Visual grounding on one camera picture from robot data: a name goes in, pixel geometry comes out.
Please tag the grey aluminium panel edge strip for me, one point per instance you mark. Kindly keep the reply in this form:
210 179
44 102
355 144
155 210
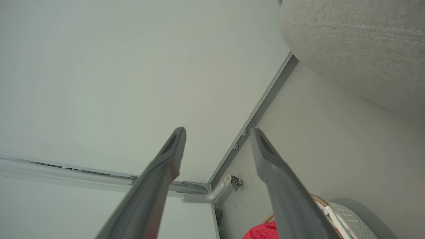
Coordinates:
262 111

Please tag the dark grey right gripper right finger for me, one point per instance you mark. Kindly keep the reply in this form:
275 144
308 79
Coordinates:
285 199

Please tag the silver metal support bracket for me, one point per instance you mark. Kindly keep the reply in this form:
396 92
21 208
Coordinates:
215 196

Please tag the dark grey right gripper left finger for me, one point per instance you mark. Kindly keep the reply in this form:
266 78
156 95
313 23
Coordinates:
151 192

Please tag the red cloth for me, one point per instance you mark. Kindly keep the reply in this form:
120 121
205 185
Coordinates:
262 232

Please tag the aluminium panel rail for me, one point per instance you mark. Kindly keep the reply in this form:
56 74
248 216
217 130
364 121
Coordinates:
66 176

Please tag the wicker rimmed laundry basket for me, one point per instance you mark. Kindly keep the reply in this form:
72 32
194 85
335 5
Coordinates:
357 222

